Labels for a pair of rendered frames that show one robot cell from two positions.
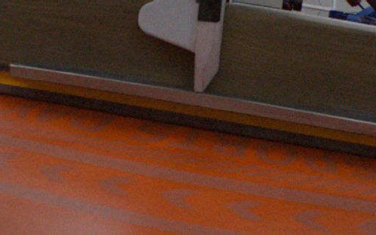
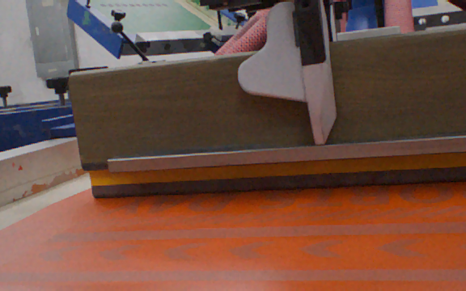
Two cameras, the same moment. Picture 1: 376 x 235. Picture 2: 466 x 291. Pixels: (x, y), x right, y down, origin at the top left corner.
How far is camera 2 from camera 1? 0.03 m
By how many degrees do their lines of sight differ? 12
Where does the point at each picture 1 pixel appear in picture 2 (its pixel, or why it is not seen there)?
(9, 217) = not seen: outside the picture
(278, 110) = (415, 144)
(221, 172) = (364, 220)
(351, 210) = not seen: outside the picture
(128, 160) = (260, 226)
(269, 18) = (381, 44)
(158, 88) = (277, 149)
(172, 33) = (277, 86)
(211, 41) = (321, 84)
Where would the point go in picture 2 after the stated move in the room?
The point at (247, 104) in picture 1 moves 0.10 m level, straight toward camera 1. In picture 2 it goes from (377, 145) to (376, 179)
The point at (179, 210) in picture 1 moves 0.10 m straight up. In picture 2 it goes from (325, 260) to (304, 35)
